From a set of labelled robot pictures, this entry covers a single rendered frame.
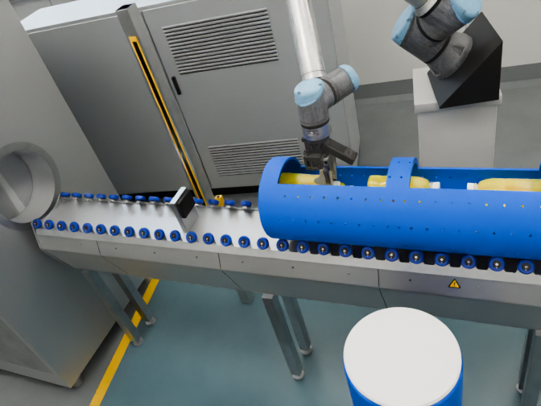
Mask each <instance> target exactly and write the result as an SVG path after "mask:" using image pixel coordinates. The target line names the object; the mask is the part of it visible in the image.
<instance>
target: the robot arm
mask: <svg viewBox="0 0 541 406"><path fill-rule="evenodd" d="M285 1H286V5H287V13H288V17H289V21H290V25H291V32H292V36H293V40H294V45H295V52H296V56H297V60H298V64H299V71H300V76H301V80H302V81H301V82H300V83H299V84H298V85H297V86H296V87H295V90H294V95H295V103H296V106H297V110H298V114H299V120H300V124H301V128H302V132H303V137H302V138H301V140H302V143H304V145H305V150H306V151H305V150H304V164H305V168H306V170H312V171H318V169H319V171H320V176H319V177H317V178H315V179H314V182H315V183H316V184H319V185H333V182H332V181H333V180H334V181H337V162H336V157H337V158H338V159H340V160H343V161H344V162H346V163H347V164H350V165H353V163H354V161H355V159H356V158H357V152H356V151H354V150H352V149H350V148H348V147H346V146H344V145H342V144H340V143H338V142H337V141H335V140H333V139H330V138H329V135H330V134H331V132H332V128H331V122H330V118H329V113H328V109H330V108H331V107H332V106H334V105H336V104H337V103H338V102H340V101H341V100H343V99H344V98H345V97H347V96H349V95H350V94H351V93H354V92H355V90H357V89H358V87H359V78H358V75H357V74H356V72H355V70H354V69H353V68H352V67H350V66H349V65H347V64H343V65H341V66H338V67H337V68H335V69H334V70H332V71H331V72H329V73H328V74H326V70H325V66H324V58H323V55H322V51H321V46H320V40H319V36H318V31H317V27H316V20H315V16H314V12H313V9H312V1H311V0H285ZM404 1H405V2H407V3H409V4H410V5H409V6H408V7H407V8H406V9H405V11H404V12H403V13H402V14H401V15H400V17H399V19H398V21H397V23H396V24H395V26H394V29H393V31H392V35H391V38H392V40H393V41H394V42H395V43H396V44H397V45H398V46H400V47H401V48H403V49H404V50H406V51H407V52H409V53H410V54H412V55H413V56H415V57H416V58H418V59H419V60H421V61H423V62H424V63H425V64H426V65H427V66H428V67H429V68H430V70H431V71H432V74H433V75H434V76H435V77H437V78H438V79H444V78H447V77H449V76H451V75H452V74H453V73H454V72H455V71H456V70H457V69H458V68H459V67H460V66H461V65H462V64H463V63H464V61H465V59H466V58H467V56H468V54H469V52H470V50H471V47H472V45H473V40H472V38H471V37H470V36H469V35H467V34H465V33H461V32H457V31H458V30H460V29H461V28H462V27H464V26H465V25H467V24H469V23H471V22H472V20H473V19H475V18H476V17H477V16H478V15H479V14H480V12H481V7H482V0H404Z"/></svg>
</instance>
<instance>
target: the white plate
mask: <svg viewBox="0 0 541 406"><path fill-rule="evenodd" d="M344 363H345V369H346V372H347V374H348V376H349V378H350V380H351V382H352V383H353V385H354V387H355V388H356V389H357V390H358V391H359V392H360V393H361V394H362V395H363V396H365V397H366V398H367V399H369V400H371V401H373V402H374V403H376V404H379V405H381V406H431V405H433V404H435V403H437V402H439V401H440V400H442V399H443V398H444V397H445V396H446V395H447V394H448V393H449V392H450V391H451V390H452V389H453V388H454V387H455V385H456V382H457V380H458V379H459V376H460V370H461V353H460V347H459V345H458V343H457V340H456V339H455V337H454V335H453V334H452V332H451V331H450V330H449V328H448V327H447V326H446V325H445V324H443V323H442V322H441V321H439V320H438V319H437V318H435V317H433V316H432V315H430V314H428V313H425V312H423V311H420V310H417V309H410V308H400V307H399V308H388V309H382V310H378V311H377V312H374V313H371V314H370V315H368V316H366V317H364V318H363V319H361V320H360V321H359V322H358V323H357V324H356V325H355V326H354V327H353V329H352V330H351V332H350V333H349V336H348V337H347V339H346V342H345V348H344Z"/></svg>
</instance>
